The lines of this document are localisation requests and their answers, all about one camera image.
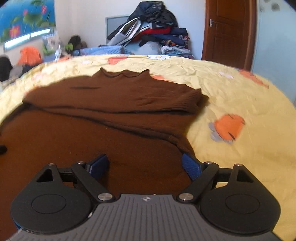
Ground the orange plastic bag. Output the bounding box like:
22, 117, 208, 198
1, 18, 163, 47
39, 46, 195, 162
18, 46, 43, 66

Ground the blue quilted blanket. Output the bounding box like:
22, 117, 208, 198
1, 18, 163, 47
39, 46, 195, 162
71, 45, 133, 57

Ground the brown knit sweater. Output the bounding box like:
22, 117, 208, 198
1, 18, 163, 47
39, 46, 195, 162
1, 69, 208, 240

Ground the grey framed panel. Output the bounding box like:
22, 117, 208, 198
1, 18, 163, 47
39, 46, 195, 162
105, 15, 128, 43

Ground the floral patterned pillow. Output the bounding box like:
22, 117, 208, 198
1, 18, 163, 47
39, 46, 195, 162
42, 32, 62, 56

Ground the lotus flower curtain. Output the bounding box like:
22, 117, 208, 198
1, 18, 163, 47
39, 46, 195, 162
1, 0, 56, 43

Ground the dark stuffed bag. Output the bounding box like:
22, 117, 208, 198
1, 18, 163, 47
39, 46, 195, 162
65, 35, 87, 53

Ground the pile of clothes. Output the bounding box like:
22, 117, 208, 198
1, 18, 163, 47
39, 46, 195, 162
107, 1, 194, 59

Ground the silver door handle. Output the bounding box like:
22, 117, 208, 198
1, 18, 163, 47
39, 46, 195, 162
209, 19, 218, 28

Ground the brown wooden door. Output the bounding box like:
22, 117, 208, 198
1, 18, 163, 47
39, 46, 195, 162
202, 0, 257, 71

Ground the yellow floral bed sheet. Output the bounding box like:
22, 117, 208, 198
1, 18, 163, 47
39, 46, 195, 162
1, 54, 295, 240

